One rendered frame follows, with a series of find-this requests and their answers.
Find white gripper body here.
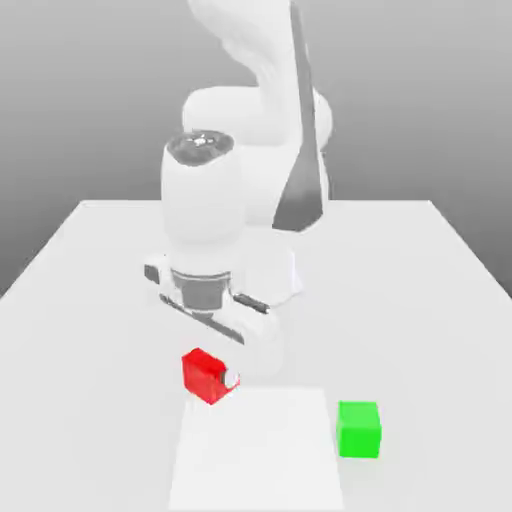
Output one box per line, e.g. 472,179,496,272
158,293,287,384

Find small red cube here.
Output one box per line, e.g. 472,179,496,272
181,346,241,406

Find small green cube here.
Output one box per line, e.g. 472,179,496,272
336,400,383,459

